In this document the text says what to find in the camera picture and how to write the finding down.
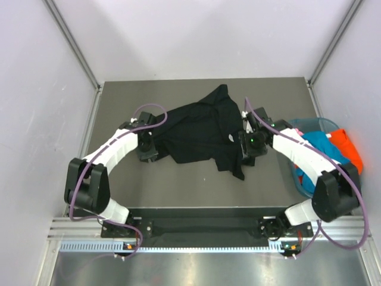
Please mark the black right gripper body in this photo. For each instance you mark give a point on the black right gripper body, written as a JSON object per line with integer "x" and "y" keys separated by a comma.
{"x": 251, "y": 145}

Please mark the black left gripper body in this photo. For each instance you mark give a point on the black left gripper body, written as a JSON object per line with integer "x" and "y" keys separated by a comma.
{"x": 147, "y": 150}

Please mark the black t shirt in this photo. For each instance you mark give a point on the black t shirt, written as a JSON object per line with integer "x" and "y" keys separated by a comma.
{"x": 204, "y": 130}

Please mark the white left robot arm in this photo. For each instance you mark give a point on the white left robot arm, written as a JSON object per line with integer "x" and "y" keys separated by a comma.
{"x": 87, "y": 185}

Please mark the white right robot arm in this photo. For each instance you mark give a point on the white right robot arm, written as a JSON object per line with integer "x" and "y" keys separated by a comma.
{"x": 334, "y": 184}

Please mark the pink t shirt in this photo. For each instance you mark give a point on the pink t shirt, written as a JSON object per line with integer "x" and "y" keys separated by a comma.
{"x": 300, "y": 133}

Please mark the teal laundry basket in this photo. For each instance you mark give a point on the teal laundry basket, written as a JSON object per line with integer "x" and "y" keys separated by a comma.
{"x": 300, "y": 152}

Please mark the blue t shirt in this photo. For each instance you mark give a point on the blue t shirt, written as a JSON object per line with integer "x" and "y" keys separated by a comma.
{"x": 321, "y": 142}

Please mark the orange t shirt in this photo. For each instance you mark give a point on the orange t shirt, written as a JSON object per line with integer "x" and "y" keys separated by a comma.
{"x": 342, "y": 141}

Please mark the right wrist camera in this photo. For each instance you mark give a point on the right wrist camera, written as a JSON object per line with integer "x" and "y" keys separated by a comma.
{"x": 257, "y": 117}

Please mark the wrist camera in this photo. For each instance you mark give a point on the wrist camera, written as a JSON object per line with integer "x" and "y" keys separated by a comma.
{"x": 257, "y": 117}
{"x": 143, "y": 119}

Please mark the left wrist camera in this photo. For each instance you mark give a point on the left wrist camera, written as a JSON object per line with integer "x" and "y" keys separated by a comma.
{"x": 143, "y": 119}

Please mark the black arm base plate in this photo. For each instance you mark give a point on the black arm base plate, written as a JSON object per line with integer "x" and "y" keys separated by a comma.
{"x": 198, "y": 227}

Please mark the aluminium frame rail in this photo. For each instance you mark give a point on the aluminium frame rail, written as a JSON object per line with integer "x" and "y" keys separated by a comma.
{"x": 345, "y": 228}

